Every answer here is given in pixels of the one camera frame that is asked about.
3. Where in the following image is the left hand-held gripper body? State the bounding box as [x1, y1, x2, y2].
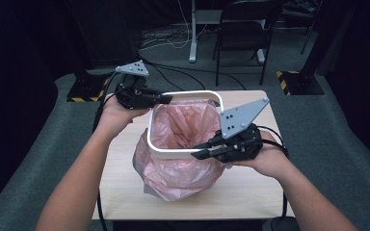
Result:
[115, 60, 157, 111]

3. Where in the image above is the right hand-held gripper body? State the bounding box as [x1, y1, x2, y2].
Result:
[218, 96, 271, 164]

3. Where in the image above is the white bin rim ring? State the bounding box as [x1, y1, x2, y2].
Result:
[145, 90, 225, 161]

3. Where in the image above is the pink plastic bag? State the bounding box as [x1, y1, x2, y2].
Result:
[131, 98, 227, 203]

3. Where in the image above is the person's left hand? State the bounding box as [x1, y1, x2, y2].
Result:
[96, 93, 151, 137]

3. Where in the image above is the person's right hand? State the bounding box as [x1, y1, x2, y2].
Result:
[231, 130, 292, 180]

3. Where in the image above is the black stand with striped base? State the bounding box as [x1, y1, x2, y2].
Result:
[276, 0, 338, 97]
[66, 0, 114, 103]

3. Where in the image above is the person's dark clothing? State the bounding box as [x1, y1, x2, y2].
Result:
[112, 219, 265, 231]

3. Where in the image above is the black chair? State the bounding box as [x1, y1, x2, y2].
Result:
[212, 0, 284, 88]

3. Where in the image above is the black floor cable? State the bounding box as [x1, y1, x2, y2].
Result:
[141, 57, 247, 92]

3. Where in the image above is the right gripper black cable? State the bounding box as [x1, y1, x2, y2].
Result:
[255, 124, 291, 219]

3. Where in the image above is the bundle of floor cables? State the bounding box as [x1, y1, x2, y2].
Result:
[138, 28, 214, 52]

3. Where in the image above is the white desk frame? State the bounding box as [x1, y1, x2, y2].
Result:
[188, 0, 267, 64]

